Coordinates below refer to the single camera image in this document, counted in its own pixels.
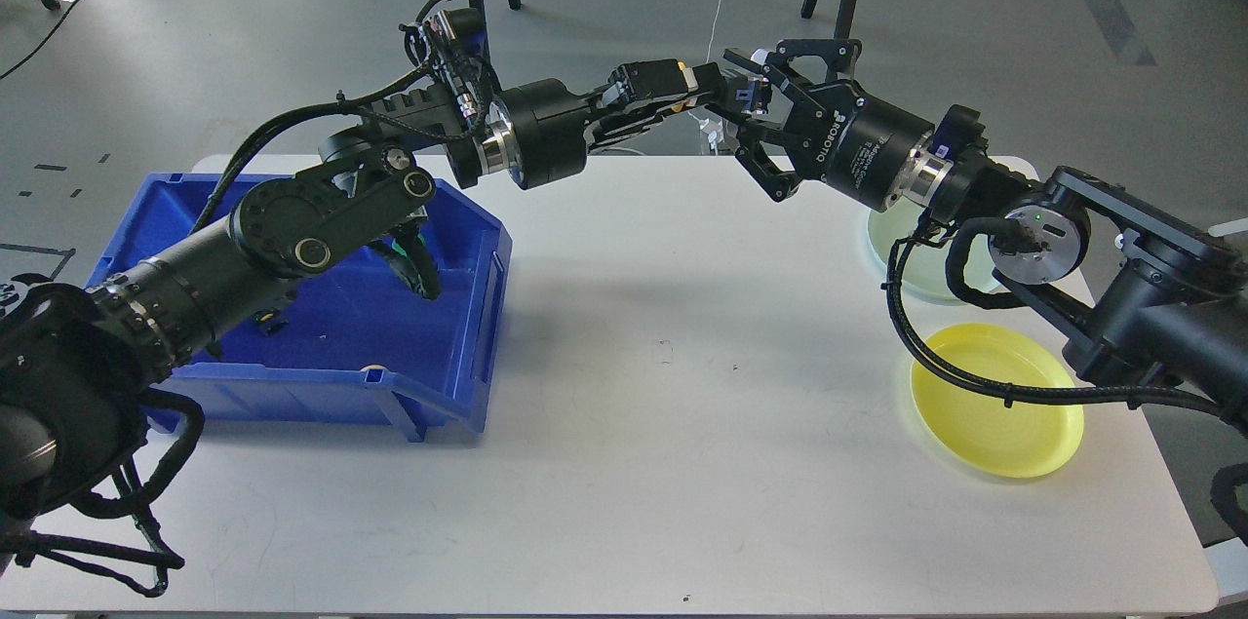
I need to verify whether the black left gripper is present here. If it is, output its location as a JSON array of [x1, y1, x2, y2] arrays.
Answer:
[[485, 59, 728, 188]]

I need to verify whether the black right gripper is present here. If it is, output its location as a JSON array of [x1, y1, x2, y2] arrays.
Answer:
[[723, 40, 935, 212]]

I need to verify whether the yellow push button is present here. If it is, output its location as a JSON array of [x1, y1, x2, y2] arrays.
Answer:
[[718, 74, 773, 114]]

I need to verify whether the green push button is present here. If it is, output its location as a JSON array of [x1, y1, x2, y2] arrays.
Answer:
[[253, 310, 290, 336]]

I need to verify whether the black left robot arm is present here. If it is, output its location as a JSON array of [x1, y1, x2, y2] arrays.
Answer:
[[1, 0, 736, 597]]

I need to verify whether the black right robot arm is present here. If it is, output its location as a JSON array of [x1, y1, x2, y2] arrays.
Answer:
[[723, 40, 1247, 432]]

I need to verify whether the light green plate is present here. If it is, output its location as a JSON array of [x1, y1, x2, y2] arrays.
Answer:
[[866, 200, 1001, 303]]

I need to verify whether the yellow plate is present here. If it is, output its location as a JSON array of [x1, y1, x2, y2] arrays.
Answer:
[[911, 323, 1086, 480]]

